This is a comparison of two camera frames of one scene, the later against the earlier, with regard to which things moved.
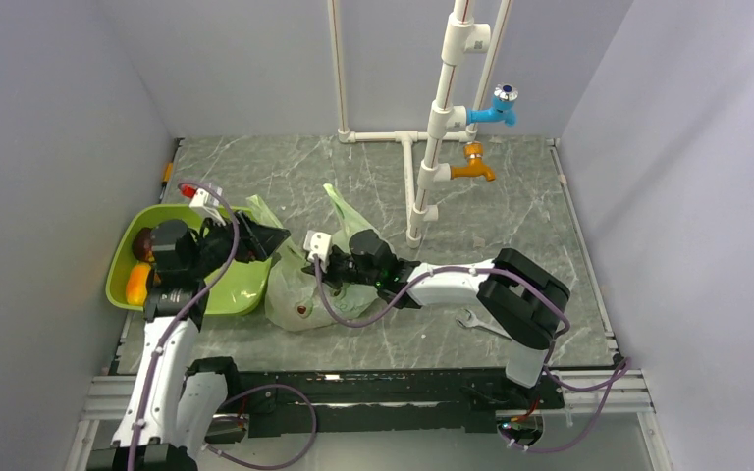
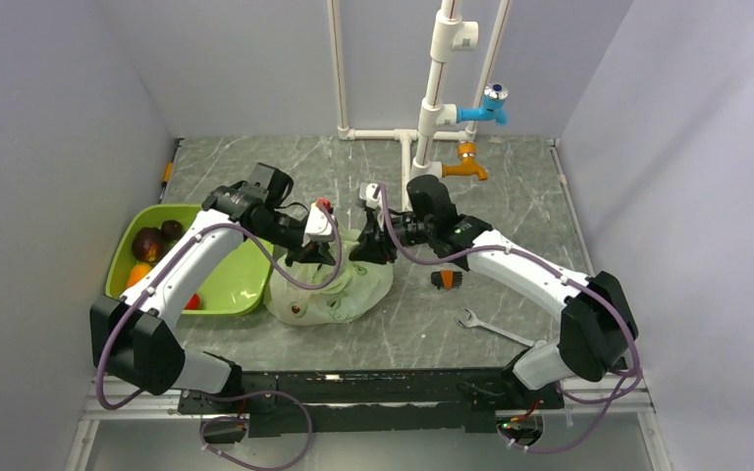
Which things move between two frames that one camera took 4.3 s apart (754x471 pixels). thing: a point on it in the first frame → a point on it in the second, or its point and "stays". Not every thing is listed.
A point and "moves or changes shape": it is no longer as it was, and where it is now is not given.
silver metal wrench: (469, 320) stays
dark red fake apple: (142, 244) stays
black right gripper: (327, 276) → (374, 245)
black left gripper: (257, 241) → (314, 252)
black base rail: (396, 403) stays
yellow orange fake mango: (136, 289) stays
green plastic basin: (238, 289) stays
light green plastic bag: (293, 293) moves or changes shape
